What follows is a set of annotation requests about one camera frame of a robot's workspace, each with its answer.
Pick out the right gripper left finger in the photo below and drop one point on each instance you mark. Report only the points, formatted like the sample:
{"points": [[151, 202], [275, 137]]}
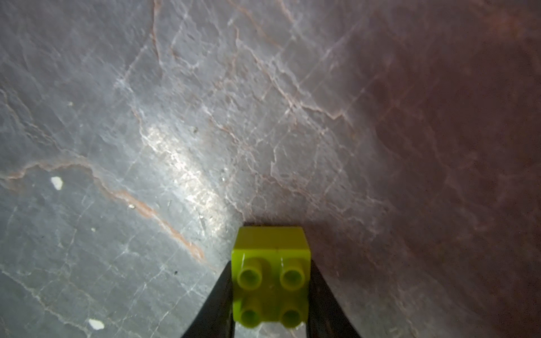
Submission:
{"points": [[215, 318]]}

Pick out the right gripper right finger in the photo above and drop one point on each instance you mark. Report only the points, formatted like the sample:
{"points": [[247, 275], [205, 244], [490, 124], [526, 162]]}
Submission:
{"points": [[325, 316]]}

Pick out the lime 2x2 brick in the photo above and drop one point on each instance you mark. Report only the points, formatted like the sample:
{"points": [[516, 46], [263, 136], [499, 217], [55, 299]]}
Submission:
{"points": [[271, 271]]}

